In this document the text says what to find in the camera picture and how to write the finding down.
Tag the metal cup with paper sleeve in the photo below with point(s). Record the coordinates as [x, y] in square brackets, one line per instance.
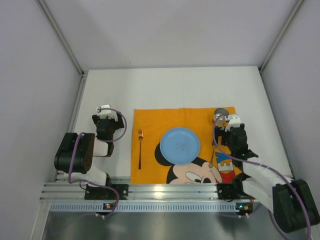
[220, 116]

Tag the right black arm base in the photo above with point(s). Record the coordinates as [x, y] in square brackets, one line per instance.
[227, 192]

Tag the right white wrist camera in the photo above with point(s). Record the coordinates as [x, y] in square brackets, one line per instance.
[233, 121]

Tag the left aluminium frame post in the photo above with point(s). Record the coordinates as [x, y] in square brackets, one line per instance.
[59, 34]

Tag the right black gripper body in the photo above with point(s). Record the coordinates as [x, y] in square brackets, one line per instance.
[230, 131]

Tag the right aluminium frame post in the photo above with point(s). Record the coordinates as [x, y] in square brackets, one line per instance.
[282, 33]

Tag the aluminium mounting rail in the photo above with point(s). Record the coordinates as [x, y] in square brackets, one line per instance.
[61, 190]

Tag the rose gold fork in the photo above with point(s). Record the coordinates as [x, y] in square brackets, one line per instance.
[140, 138]

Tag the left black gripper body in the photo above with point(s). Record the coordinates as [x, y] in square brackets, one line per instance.
[106, 121]

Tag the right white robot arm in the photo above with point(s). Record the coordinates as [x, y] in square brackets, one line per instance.
[290, 201]

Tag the slotted white cable duct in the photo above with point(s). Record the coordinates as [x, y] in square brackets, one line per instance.
[133, 207]

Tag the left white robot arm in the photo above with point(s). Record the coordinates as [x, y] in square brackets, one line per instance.
[75, 154]

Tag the orange Mickey Mouse cloth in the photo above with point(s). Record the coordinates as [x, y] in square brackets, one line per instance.
[155, 169]

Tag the gold ornate spoon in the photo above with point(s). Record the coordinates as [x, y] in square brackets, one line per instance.
[212, 156]

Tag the blue plastic plate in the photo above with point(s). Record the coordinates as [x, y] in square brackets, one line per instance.
[180, 146]

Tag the aluminium frame post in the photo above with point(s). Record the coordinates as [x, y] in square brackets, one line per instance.
[59, 34]
[282, 33]

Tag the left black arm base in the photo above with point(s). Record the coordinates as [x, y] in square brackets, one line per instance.
[99, 193]

